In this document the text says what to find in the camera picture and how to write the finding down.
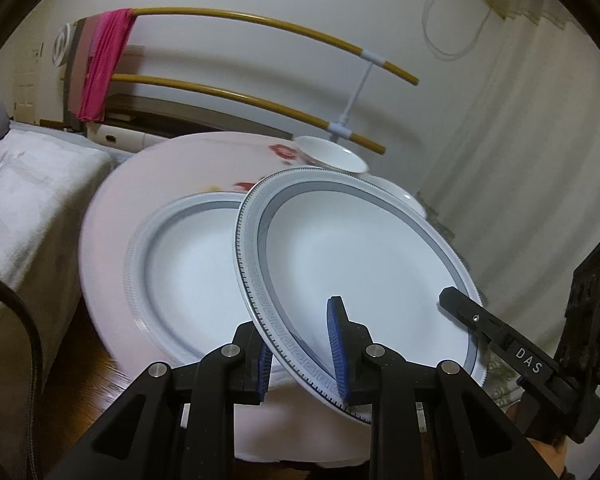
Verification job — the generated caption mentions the brown cloth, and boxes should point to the brown cloth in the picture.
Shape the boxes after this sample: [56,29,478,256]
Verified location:
[62,16,103,121]

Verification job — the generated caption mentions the white quilted blanket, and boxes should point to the white quilted blanket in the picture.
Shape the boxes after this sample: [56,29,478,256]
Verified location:
[0,127,116,480]

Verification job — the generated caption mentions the low cabinet white drawers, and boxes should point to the low cabinet white drawers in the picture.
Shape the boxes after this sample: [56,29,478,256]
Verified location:
[40,94,301,150]

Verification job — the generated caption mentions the white round disc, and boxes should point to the white round disc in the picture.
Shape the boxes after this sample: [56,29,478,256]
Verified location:
[52,22,81,68]

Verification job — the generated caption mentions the pink towel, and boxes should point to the pink towel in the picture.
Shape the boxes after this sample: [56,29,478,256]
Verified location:
[77,8,135,123]

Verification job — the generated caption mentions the black cable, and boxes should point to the black cable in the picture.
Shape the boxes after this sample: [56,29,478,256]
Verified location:
[0,267,43,480]

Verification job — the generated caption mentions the round white printed table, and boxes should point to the round white printed table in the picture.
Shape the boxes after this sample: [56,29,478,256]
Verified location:
[78,131,428,461]

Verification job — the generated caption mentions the white air conditioner hose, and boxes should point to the white air conditioner hose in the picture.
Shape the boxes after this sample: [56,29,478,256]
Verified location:
[422,0,491,61]

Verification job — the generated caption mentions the white plate grey rim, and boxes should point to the white plate grey rim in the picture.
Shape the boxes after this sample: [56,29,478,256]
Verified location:
[124,192,281,367]
[235,167,488,426]

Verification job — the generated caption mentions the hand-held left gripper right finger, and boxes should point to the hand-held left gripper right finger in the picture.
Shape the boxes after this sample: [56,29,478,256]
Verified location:
[326,296,566,480]

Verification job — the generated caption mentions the white pleated curtain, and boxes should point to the white pleated curtain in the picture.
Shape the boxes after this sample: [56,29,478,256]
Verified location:
[420,0,600,411]

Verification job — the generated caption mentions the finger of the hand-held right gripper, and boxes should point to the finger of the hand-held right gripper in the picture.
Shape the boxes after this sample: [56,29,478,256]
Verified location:
[438,286,518,356]

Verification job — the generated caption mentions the wooden bar rack white post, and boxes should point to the wooden bar rack white post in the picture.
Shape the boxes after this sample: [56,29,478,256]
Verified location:
[60,6,420,156]

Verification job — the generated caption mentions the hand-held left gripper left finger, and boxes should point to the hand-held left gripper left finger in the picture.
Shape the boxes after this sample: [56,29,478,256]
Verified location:
[45,322,276,480]

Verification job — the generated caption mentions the beige panelled door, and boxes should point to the beige panelled door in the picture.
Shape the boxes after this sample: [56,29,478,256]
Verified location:
[11,71,40,123]

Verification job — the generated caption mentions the white ceramic bowl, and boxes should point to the white ceramic bowl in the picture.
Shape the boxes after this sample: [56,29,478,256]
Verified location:
[292,136,370,175]
[362,172,429,220]

